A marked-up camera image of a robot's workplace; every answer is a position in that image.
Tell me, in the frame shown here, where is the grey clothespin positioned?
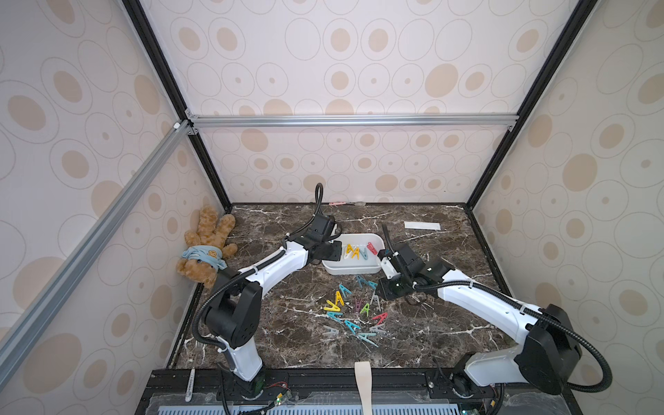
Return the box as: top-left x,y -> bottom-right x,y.
323,325 -> 339,337
370,294 -> 381,311

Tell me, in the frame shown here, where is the silver aluminium rail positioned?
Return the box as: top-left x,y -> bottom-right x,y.
191,113 -> 519,128
1,119 -> 192,387

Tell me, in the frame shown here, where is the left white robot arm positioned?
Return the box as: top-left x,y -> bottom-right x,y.
191,213 -> 342,382

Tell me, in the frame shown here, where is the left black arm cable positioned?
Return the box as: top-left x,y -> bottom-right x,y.
190,182 -> 325,351

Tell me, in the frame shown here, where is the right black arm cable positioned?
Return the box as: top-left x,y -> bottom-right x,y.
380,222 -> 613,394

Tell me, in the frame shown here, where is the teal clothespin lower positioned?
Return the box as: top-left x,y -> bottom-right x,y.
344,320 -> 361,335

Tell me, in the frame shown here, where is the red clothespin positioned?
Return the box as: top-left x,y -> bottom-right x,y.
367,242 -> 378,256
371,312 -> 388,325

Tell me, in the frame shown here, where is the teal clothespin upper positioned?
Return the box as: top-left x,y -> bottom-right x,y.
339,284 -> 352,299

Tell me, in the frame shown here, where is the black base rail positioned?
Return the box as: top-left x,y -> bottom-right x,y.
137,368 -> 568,413

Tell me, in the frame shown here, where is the silver aluminium rail left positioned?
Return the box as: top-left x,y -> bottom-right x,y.
1,119 -> 192,387

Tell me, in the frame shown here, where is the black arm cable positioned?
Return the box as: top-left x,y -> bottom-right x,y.
190,182 -> 325,351
380,222 -> 613,394

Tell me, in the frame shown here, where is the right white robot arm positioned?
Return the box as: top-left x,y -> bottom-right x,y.
378,244 -> 582,399

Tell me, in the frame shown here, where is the grey clothespin left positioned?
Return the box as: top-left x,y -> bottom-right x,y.
323,325 -> 339,337

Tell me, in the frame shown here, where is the silver aluminium rail back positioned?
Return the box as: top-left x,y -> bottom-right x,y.
191,113 -> 519,128

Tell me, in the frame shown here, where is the yellow clothespin upper pair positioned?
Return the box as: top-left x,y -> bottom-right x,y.
335,291 -> 345,306

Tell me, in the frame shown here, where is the pale teal clothespin bottom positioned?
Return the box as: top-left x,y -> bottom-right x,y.
356,333 -> 379,348

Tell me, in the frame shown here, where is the brown teddy bear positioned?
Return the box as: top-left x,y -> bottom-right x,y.
176,205 -> 238,289

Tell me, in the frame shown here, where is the beige strap at front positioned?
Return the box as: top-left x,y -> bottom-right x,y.
353,361 -> 375,415

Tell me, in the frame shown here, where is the teal clothespin top right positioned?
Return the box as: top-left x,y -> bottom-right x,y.
356,275 -> 377,291

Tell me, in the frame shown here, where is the white plastic storage box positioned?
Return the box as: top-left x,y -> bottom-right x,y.
323,233 -> 385,275

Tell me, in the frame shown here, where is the white paper strip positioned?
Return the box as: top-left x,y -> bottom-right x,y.
404,221 -> 442,231

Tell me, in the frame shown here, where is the grey clothespin centre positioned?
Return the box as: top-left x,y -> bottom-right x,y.
370,294 -> 381,311

